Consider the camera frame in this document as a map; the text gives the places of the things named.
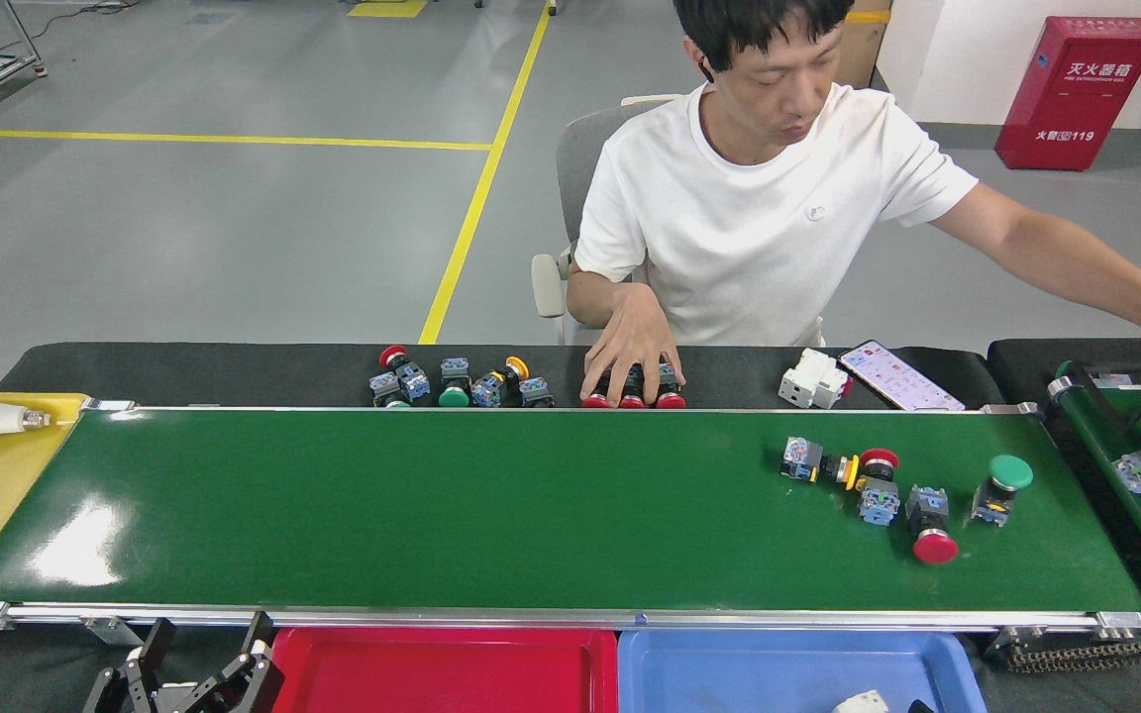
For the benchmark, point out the red plastic bin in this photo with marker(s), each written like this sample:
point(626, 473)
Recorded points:
point(452, 678)

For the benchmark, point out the person's left forearm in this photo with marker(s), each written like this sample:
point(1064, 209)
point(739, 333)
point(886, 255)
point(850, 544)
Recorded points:
point(1095, 277)

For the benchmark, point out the cardboard box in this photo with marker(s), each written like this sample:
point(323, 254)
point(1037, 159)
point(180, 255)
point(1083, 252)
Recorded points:
point(863, 50)

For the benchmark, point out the red fire extinguisher box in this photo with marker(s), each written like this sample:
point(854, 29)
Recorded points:
point(1076, 99)

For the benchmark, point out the blue plastic bin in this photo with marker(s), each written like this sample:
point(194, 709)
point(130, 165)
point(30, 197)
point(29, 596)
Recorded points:
point(749, 678)

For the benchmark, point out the person's right forearm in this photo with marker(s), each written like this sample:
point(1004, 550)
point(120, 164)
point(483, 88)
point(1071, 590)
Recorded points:
point(595, 312)

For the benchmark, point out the long green conveyor belt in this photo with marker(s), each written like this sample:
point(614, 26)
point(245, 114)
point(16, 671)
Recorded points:
point(432, 515)

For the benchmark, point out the smartphone with lit screen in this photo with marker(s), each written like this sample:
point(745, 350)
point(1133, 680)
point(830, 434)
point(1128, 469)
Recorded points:
point(897, 378)

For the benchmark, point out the grey office chair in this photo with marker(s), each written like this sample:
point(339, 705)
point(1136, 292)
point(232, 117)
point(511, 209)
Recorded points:
point(580, 168)

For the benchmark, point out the person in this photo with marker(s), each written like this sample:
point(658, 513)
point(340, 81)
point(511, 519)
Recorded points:
point(749, 218)

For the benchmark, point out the white circuit breaker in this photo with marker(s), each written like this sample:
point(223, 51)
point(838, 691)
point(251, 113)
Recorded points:
point(813, 381)
point(861, 704)

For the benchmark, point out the person's right hand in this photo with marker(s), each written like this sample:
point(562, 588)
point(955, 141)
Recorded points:
point(630, 342)

